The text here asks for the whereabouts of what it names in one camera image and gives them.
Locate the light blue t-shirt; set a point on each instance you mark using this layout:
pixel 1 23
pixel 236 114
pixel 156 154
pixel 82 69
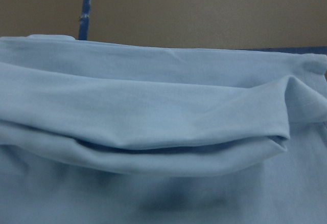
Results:
pixel 96 132

